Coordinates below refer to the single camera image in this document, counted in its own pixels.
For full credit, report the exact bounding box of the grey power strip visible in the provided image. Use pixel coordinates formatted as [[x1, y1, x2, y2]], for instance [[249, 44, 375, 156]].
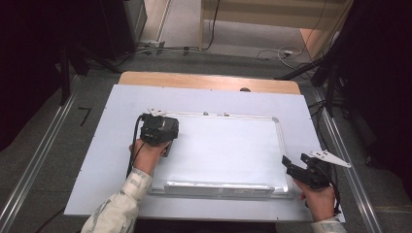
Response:
[[138, 39, 167, 50]]

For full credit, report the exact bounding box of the hand-held gripper cable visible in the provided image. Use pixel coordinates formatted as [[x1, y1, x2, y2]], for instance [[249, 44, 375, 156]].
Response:
[[125, 114, 148, 180], [311, 160, 343, 216]]

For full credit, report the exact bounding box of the large white base panel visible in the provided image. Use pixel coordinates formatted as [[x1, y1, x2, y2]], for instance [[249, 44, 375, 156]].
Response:
[[63, 83, 346, 223]]

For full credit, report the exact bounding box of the right hand-held gripper cable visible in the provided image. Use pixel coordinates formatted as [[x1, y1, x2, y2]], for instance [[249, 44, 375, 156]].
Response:
[[311, 160, 343, 216]]

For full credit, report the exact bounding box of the wooden table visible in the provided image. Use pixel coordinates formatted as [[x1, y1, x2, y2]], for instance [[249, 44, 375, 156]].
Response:
[[118, 70, 302, 96]]

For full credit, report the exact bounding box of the aluminium rail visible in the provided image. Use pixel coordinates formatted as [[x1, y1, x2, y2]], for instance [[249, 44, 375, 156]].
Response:
[[311, 87, 386, 233], [0, 75, 83, 233]]

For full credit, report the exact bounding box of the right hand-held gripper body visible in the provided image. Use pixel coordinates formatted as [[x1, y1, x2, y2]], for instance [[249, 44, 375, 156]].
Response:
[[300, 149, 353, 190]]

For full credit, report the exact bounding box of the silver framed whiteboard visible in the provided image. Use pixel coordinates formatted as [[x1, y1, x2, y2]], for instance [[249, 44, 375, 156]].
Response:
[[146, 111, 295, 199]]

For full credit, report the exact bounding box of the black metal stand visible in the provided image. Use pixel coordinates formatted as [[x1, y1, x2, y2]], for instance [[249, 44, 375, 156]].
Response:
[[274, 48, 348, 118], [58, 41, 121, 107]]

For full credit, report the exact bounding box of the black floor cable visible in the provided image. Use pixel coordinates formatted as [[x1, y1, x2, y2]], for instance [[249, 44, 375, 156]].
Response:
[[307, 99, 328, 149]]

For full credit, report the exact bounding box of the person's left hand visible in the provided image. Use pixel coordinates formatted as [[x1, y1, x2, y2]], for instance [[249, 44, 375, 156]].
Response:
[[128, 138, 172, 178]]

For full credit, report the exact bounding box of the black hanging cable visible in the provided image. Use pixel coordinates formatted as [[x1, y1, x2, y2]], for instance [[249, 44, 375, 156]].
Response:
[[201, 0, 222, 51]]

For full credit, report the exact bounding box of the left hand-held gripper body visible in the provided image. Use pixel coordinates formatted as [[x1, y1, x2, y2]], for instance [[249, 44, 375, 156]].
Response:
[[139, 108, 180, 147]]

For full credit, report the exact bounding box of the left hand-held gripper cable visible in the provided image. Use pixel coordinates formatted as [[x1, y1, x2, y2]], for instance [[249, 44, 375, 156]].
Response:
[[125, 114, 148, 180]]

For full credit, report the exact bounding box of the person's right hand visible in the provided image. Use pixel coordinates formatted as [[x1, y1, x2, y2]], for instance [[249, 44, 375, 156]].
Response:
[[292, 178, 338, 223]]

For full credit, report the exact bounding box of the white coiled cable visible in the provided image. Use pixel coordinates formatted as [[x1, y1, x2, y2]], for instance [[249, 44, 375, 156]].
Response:
[[256, 46, 305, 63]]

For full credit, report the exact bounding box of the light wooden furniture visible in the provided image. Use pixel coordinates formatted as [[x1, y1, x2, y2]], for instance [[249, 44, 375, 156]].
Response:
[[198, 0, 355, 52]]

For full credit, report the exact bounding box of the black cabinet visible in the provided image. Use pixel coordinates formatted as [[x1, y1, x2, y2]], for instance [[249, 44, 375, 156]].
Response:
[[95, 0, 148, 62]]

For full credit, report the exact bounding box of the black whiteboard eraser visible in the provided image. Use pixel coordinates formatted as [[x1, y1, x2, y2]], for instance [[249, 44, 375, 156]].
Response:
[[159, 141, 175, 159]]

